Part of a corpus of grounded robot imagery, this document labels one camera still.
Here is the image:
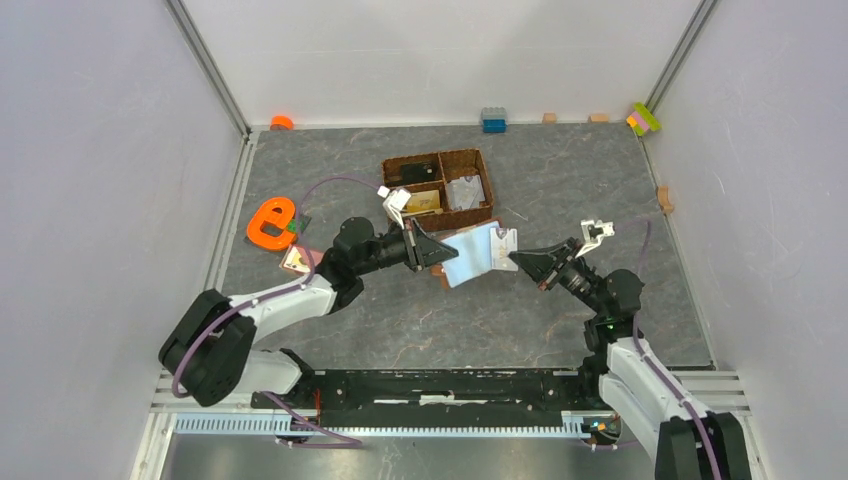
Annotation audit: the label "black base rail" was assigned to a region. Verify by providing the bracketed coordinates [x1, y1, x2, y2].
[280, 368, 608, 429]

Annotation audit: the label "purple cable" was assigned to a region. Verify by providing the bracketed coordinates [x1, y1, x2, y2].
[171, 176, 386, 450]
[589, 219, 723, 480]

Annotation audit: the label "green pink yellow brick stack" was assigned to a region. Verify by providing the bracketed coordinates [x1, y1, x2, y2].
[625, 102, 662, 137]

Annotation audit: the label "green toy block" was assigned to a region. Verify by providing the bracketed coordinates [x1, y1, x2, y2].
[286, 215, 312, 234]

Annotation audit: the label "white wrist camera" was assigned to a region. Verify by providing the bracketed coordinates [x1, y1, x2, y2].
[377, 185, 412, 227]
[575, 220, 615, 258]

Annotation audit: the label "white cards in basket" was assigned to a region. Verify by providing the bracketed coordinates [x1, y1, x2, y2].
[446, 175, 485, 211]

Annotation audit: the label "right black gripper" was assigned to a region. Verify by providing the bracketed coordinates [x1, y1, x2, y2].
[508, 236, 606, 316]

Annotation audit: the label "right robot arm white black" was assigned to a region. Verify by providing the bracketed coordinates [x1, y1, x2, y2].
[509, 238, 752, 479]

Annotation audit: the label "pink card on table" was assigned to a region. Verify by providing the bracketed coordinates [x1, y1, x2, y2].
[279, 244, 324, 275]

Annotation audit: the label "brown wicker divided basket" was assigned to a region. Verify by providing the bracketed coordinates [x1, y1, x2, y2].
[381, 148, 495, 232]

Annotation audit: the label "dark grey card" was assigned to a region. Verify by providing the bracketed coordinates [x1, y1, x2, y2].
[397, 162, 438, 185]

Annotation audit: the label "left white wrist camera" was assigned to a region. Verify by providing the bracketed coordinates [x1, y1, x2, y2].
[377, 185, 412, 227]

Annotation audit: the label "orange plastic letter toy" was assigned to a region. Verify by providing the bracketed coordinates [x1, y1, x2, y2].
[246, 197, 298, 252]

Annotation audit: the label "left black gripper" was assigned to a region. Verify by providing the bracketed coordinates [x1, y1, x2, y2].
[355, 216, 457, 276]

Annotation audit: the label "brown leather card holder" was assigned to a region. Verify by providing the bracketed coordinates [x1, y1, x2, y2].
[429, 218, 502, 289]

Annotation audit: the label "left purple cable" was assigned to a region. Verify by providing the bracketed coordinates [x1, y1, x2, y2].
[171, 176, 386, 450]

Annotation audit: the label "white card with emblem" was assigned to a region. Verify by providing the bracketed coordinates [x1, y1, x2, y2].
[489, 227, 519, 272]

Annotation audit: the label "blue grey toy brick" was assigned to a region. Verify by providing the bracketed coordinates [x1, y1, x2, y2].
[480, 107, 508, 134]

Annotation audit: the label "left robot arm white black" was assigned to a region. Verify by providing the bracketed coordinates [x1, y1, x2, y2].
[158, 217, 459, 407]

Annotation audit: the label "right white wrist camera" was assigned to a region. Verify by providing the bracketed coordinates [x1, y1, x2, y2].
[575, 220, 615, 258]

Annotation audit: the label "wooden arch block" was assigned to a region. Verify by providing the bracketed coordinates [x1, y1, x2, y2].
[656, 185, 675, 215]

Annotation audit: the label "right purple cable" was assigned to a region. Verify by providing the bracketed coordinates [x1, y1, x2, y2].
[589, 219, 723, 480]

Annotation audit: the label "gold card in basket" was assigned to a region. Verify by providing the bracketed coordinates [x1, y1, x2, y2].
[404, 189, 441, 214]

